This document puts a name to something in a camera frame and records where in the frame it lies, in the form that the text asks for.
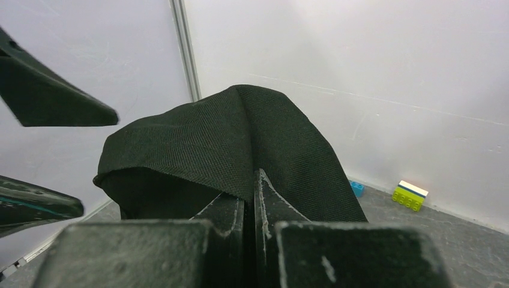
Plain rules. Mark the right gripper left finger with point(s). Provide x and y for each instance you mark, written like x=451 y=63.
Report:
x=204 y=251

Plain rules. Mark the green white lego brick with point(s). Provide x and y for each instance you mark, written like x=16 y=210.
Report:
x=409 y=195

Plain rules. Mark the small blue lego brick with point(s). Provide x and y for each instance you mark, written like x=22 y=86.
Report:
x=357 y=188

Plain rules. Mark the black backpack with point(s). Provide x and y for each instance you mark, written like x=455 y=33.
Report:
x=172 y=164

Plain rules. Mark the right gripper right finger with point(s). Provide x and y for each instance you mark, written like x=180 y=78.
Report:
x=293 y=251

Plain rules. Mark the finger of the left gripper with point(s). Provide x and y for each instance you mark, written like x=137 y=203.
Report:
x=25 y=205
x=38 y=97

